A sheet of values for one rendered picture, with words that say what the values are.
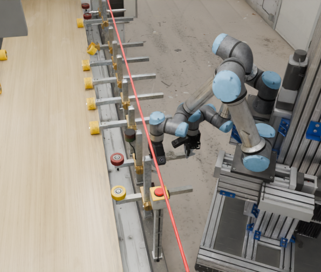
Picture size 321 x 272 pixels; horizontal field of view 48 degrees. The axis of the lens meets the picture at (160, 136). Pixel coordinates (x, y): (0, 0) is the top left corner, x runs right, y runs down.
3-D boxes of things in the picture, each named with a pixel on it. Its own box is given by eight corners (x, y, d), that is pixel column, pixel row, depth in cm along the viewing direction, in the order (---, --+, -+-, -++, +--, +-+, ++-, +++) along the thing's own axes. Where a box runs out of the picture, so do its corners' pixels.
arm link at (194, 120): (204, 111, 200) (193, 117, 195) (203, 126, 207) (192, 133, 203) (195, 104, 204) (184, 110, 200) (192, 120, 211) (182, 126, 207)
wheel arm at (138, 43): (142, 44, 306) (142, 41, 304) (143, 46, 304) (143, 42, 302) (99, 48, 300) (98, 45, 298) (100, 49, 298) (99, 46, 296)
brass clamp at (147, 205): (149, 190, 205) (149, 185, 202) (154, 210, 196) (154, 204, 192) (138, 192, 204) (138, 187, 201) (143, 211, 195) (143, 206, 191)
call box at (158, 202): (164, 196, 160) (165, 184, 155) (168, 209, 155) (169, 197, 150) (149, 198, 159) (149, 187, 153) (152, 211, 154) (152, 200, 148)
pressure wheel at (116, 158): (123, 164, 221) (122, 150, 213) (125, 174, 215) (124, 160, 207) (110, 166, 220) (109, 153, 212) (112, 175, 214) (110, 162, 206)
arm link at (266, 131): (271, 142, 189) (278, 122, 180) (268, 160, 179) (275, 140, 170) (248, 136, 191) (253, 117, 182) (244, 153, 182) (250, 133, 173)
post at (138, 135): (141, 185, 228) (141, 128, 196) (142, 189, 226) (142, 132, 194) (136, 186, 228) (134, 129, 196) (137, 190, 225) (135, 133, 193)
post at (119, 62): (124, 108, 280) (121, 53, 247) (124, 111, 277) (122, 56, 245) (119, 109, 279) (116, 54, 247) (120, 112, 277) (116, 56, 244)
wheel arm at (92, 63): (148, 59, 289) (148, 55, 286) (149, 61, 286) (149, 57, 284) (85, 65, 280) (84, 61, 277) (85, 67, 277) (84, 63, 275)
